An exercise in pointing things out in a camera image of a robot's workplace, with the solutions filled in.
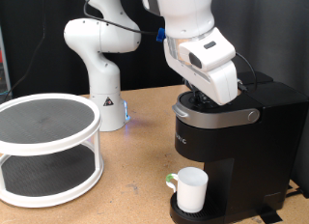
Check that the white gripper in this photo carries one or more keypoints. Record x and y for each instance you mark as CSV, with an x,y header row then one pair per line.
x,y
222,85

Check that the black Keurig coffee machine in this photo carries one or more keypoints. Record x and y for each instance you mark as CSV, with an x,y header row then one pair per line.
x,y
251,153

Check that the white mug with green tape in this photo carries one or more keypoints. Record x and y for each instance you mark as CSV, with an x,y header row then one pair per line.
x,y
192,190

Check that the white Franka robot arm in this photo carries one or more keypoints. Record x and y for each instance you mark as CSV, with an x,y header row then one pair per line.
x,y
103,34

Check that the black pod coffee machine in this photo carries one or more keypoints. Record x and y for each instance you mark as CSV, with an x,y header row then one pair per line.
x,y
283,40

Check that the black tape piece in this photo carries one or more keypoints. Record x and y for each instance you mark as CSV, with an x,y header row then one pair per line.
x,y
268,214

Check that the black curtain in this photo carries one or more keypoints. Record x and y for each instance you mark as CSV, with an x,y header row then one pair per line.
x,y
38,56

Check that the white two-tier turntable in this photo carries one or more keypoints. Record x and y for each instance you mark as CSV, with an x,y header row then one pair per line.
x,y
32,127

